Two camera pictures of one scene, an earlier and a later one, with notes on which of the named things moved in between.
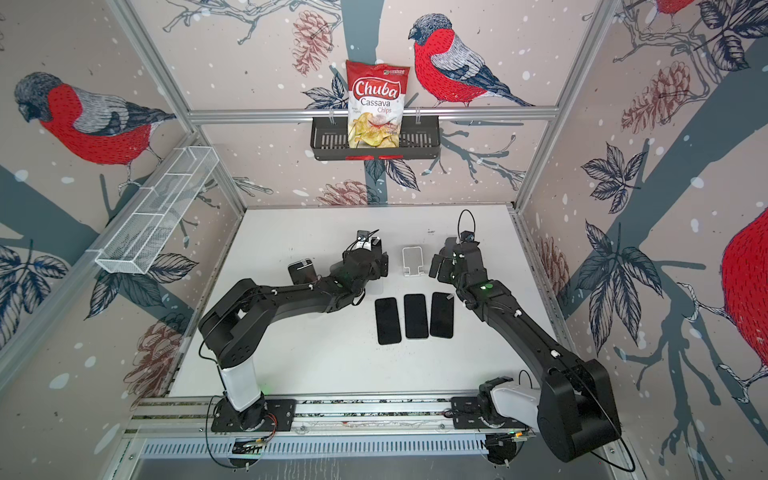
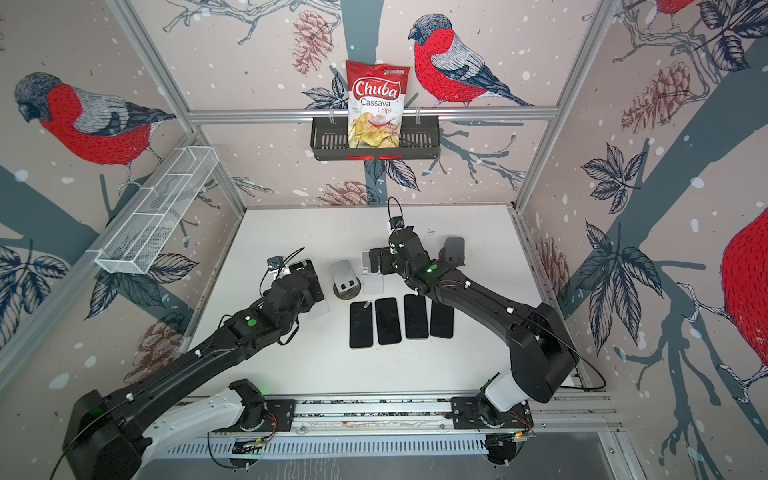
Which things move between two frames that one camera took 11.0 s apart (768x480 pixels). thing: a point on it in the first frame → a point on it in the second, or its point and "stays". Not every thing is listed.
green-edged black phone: (416, 319) stays
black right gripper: (446, 265) → (384, 257)
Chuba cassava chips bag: (375, 103) stays
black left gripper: (380, 266) → (310, 296)
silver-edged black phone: (388, 327) stays
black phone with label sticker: (442, 313) stays
